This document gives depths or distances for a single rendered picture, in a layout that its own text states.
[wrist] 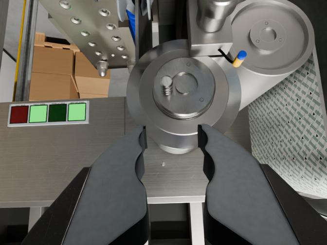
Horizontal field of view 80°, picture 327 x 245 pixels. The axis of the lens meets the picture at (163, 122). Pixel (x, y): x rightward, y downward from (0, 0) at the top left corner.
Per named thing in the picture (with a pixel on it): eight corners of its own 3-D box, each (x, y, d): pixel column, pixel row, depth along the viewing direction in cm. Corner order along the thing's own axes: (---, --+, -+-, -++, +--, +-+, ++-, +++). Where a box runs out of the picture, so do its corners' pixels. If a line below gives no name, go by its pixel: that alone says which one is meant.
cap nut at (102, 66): (106, 60, 60) (106, 74, 60) (110, 65, 64) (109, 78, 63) (94, 61, 61) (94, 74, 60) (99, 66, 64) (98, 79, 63)
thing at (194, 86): (225, 104, 23) (163, 124, 23) (221, 109, 25) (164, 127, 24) (203, 48, 24) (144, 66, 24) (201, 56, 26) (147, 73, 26)
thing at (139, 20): (137, -45, 31) (138, 63, 28) (152, 42, 54) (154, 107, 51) (134, -45, 31) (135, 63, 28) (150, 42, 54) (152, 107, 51)
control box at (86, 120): (88, 100, 60) (87, 122, 59) (89, 100, 61) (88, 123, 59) (9, 104, 61) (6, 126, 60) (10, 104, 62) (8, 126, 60)
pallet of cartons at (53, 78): (57, 78, 316) (54, 122, 302) (23, 30, 199) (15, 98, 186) (113, 81, 336) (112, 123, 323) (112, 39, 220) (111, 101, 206)
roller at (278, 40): (306, -8, 27) (322, 73, 25) (242, 72, 52) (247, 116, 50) (219, -2, 28) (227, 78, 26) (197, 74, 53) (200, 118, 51)
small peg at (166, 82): (174, 85, 20) (162, 89, 20) (174, 94, 23) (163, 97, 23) (171, 73, 21) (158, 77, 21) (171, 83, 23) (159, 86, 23)
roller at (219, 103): (226, 47, 26) (232, 134, 24) (199, 102, 51) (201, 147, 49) (139, 49, 26) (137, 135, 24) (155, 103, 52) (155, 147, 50)
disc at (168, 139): (237, 37, 26) (246, 148, 24) (236, 39, 27) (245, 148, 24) (127, 40, 27) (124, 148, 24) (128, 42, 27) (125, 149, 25)
